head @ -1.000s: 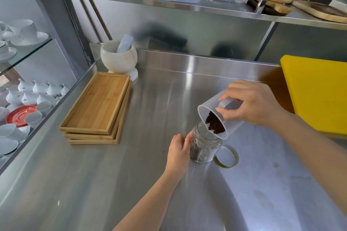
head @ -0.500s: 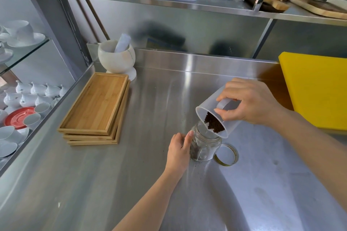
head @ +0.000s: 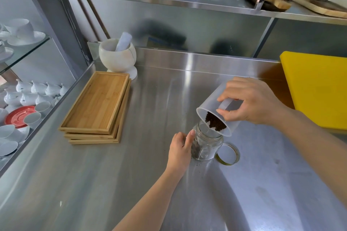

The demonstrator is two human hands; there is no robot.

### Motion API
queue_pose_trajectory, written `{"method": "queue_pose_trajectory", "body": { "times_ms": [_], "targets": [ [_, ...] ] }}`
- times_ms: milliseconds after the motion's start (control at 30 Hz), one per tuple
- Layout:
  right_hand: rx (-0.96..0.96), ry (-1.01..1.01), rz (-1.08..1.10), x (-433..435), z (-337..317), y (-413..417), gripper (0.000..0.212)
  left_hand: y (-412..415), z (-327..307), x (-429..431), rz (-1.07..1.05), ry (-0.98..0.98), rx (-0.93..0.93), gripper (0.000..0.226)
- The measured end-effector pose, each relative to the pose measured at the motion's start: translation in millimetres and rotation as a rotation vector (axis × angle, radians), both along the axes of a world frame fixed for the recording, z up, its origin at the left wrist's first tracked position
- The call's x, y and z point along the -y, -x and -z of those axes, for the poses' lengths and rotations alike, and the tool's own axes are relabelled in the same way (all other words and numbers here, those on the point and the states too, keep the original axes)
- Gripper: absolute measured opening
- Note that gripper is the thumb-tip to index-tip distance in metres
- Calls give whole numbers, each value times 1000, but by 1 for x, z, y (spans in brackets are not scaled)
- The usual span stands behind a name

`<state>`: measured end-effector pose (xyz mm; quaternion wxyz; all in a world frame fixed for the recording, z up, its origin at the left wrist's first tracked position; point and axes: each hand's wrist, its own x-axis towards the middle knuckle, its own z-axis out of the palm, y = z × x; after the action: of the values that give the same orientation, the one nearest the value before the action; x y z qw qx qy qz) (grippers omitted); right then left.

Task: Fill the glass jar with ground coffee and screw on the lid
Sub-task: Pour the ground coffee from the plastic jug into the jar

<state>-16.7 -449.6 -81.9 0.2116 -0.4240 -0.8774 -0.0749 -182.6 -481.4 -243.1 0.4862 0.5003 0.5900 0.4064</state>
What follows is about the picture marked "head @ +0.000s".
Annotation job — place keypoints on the yellow plastic cutting board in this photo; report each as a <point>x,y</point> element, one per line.
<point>317,90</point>

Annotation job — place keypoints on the person's left forearm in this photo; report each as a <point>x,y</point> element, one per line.
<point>151,203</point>

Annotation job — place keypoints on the white marble mortar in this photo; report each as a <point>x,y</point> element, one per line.
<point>116,60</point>

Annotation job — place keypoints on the translucent plastic measuring cup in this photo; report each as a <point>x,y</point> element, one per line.
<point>211,98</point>

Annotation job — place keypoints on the white porcelain saucer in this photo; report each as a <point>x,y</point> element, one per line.
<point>35,38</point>

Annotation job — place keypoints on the red saucer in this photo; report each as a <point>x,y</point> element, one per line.
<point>16,118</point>

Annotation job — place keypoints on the person's right hand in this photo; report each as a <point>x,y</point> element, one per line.
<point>257,101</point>

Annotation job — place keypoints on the white saucer silver rim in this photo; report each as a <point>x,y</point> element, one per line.
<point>6,55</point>

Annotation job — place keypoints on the dark wooden board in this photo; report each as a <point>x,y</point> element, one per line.
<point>271,8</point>

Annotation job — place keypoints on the bamboo tray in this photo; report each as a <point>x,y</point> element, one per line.
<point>120,128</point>
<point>123,136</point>
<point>95,101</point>

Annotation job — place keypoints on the light wooden oval tray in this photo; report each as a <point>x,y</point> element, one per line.
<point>301,2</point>

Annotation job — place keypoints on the person's left hand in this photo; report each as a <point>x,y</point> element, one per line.
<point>180,155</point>

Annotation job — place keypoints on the white marble pestle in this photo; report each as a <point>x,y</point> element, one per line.
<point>123,41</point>

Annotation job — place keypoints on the gold metal jar lid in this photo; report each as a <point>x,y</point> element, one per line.
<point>236,157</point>

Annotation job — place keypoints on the group of white porcelain tableware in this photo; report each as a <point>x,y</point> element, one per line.
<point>24,98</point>

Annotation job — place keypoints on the person's right forearm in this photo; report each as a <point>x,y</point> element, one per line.
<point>317,147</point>

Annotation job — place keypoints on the dark wooden oval tray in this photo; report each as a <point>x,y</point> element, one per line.
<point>328,4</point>

